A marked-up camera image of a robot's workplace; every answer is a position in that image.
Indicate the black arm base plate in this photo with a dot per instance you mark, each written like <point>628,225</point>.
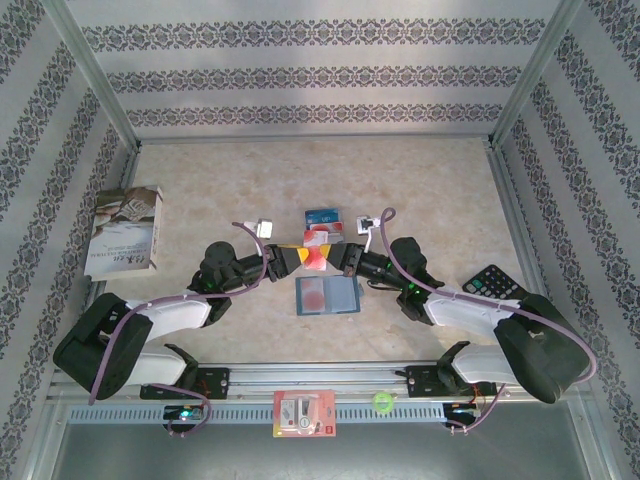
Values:
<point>217,382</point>
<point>420,380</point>

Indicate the red spotted card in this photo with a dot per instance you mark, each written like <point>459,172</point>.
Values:
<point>314,300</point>

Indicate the small controller board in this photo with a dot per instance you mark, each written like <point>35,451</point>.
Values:
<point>462,411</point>
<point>186,414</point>

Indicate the paperback book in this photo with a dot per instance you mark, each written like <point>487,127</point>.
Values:
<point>122,235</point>

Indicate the black calculator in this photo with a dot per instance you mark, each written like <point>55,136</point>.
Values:
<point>492,282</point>

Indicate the aluminium back frame rail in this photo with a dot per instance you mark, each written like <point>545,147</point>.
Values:
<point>315,138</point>

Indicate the red blister pack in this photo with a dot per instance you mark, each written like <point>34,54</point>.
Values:
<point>304,414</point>

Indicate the aluminium front frame rail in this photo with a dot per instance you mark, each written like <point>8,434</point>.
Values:
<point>320,375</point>

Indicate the aluminium frame post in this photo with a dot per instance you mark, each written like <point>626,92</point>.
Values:
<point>535,75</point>
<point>95,75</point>

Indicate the blue card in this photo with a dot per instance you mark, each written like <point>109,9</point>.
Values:
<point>325,216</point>

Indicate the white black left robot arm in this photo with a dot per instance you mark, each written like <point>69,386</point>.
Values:
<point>175,314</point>

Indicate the green tape roll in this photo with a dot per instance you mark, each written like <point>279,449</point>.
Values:
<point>375,403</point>

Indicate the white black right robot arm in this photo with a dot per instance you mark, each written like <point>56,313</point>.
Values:
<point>465,314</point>

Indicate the grey blue plastic case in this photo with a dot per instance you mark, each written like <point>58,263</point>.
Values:
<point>340,295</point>

